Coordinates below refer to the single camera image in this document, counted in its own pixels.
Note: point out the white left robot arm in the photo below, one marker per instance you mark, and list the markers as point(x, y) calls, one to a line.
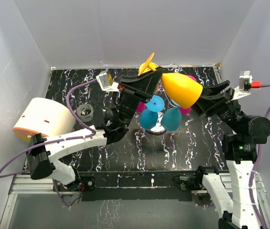
point(110, 124)

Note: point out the magenta wine glass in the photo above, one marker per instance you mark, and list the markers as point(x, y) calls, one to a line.
point(188, 87)
point(141, 107)

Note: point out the white orange appliance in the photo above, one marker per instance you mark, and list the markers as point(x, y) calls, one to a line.
point(45, 116)

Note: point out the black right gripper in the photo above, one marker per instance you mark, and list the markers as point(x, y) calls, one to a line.
point(210, 101)

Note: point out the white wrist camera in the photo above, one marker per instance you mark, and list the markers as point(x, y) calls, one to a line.
point(246, 84)
point(106, 82)

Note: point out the blue wine glass front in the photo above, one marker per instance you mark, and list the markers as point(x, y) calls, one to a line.
point(149, 117)

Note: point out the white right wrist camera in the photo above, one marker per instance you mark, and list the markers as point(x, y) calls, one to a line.
point(246, 84)

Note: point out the blue wine glass back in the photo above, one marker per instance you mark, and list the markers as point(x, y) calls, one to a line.
point(172, 117)

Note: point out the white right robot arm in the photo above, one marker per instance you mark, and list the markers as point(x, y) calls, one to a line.
point(240, 210)

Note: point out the chrome wire wine glass rack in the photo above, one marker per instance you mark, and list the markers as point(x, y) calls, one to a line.
point(159, 129)

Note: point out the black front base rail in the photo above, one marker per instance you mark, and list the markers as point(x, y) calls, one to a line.
point(148, 185)

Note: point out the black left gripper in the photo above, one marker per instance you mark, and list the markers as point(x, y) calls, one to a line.
point(145, 84)

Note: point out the orange wine glass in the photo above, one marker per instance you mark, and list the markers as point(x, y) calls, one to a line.
point(171, 84)
point(152, 66)

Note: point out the blue wine glass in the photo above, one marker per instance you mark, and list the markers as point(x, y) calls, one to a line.
point(172, 117)
point(149, 117)

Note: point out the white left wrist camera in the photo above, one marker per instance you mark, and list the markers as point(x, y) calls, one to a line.
point(106, 82)

